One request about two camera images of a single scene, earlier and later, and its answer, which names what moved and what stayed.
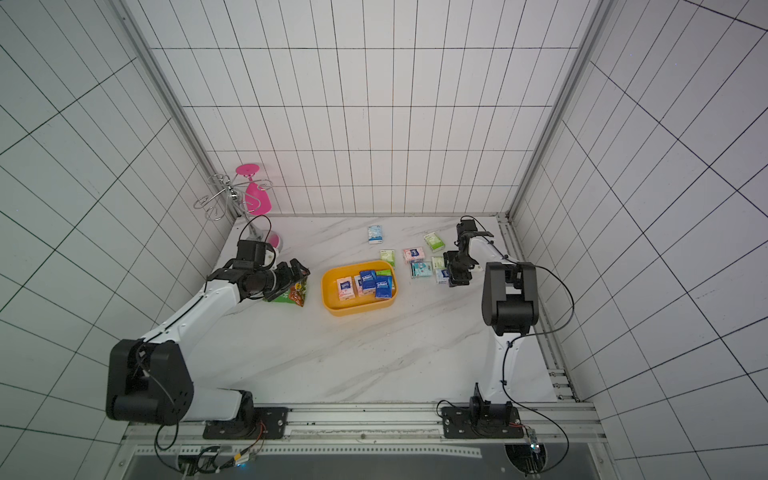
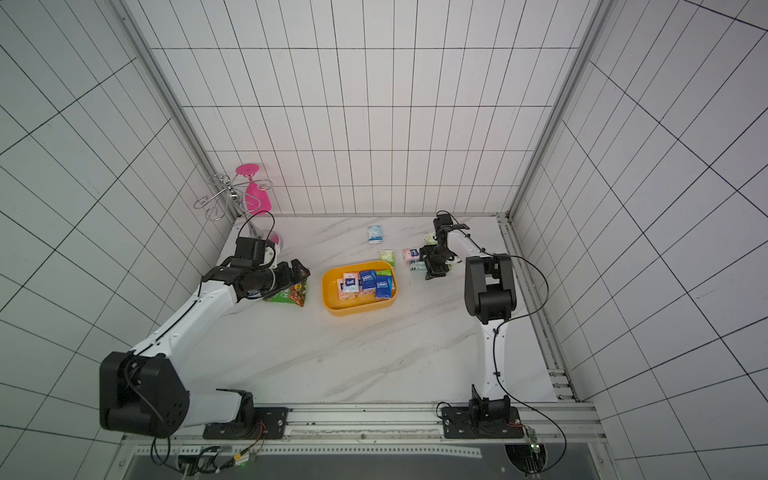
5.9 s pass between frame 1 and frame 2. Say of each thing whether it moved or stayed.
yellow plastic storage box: stayed
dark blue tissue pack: stayed
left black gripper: stayed
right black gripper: moved
